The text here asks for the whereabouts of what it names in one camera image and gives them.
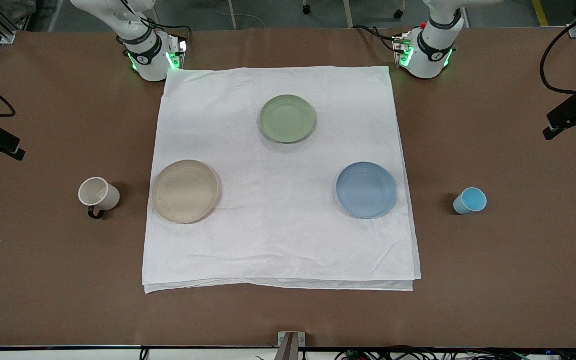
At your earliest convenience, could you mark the white mug black handle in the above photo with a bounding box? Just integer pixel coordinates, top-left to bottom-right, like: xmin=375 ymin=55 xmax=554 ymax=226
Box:
xmin=78 ymin=177 xmax=121 ymax=220

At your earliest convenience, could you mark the green plate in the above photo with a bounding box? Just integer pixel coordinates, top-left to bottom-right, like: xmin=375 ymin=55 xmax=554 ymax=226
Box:
xmin=259 ymin=94 xmax=317 ymax=145

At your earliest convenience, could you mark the blue plate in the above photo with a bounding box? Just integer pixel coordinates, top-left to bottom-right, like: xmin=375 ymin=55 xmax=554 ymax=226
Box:
xmin=336 ymin=161 xmax=398 ymax=220

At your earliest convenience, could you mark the beige plate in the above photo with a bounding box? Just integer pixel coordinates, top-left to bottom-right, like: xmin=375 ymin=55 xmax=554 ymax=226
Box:
xmin=151 ymin=159 xmax=220 ymax=225

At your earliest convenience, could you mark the blue cup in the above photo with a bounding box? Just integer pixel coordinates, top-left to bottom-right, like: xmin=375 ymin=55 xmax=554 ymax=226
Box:
xmin=453 ymin=187 xmax=488 ymax=216

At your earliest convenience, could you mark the white cloth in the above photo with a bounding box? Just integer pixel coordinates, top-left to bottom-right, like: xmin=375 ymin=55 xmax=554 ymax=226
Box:
xmin=142 ymin=66 xmax=422 ymax=294

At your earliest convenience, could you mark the grey metal bracket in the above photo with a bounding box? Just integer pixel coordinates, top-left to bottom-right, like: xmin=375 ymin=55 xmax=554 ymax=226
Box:
xmin=276 ymin=331 xmax=307 ymax=360

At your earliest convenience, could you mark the white floor cable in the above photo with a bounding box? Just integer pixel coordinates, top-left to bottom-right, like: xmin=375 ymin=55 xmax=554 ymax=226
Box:
xmin=213 ymin=0 xmax=269 ymax=30

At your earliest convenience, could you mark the black arm base cable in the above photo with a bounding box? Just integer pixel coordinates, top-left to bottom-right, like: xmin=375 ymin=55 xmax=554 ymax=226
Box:
xmin=352 ymin=24 xmax=405 ymax=52
xmin=140 ymin=16 xmax=193 ymax=51

